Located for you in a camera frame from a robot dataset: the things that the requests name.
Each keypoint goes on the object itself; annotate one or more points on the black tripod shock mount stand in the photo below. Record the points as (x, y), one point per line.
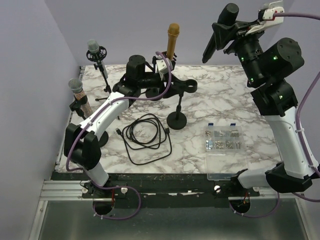
(102, 67)

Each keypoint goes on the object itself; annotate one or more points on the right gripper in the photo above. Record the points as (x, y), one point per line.
(224, 34)

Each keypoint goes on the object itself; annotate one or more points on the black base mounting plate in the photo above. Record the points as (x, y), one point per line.
(186, 190)

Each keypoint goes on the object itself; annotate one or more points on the black clip microphone stand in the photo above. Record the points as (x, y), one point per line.
(176, 120)

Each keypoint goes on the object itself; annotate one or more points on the clear plastic screw box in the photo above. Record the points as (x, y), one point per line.
(225, 151)

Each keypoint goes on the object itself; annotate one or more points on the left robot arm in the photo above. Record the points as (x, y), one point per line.
(81, 141)

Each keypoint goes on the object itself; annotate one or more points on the gold microphone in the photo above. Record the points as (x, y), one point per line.
(173, 33)

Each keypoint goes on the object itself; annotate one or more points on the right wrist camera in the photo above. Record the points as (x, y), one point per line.
(266, 17)

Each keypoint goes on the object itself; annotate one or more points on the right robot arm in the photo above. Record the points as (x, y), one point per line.
(266, 72)

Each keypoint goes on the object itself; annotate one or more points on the black round base stand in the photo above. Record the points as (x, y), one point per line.
(103, 138)

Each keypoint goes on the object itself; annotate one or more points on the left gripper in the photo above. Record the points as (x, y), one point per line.
(176, 92)

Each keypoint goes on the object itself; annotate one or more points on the black microphone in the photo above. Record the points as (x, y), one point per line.
(221, 29)

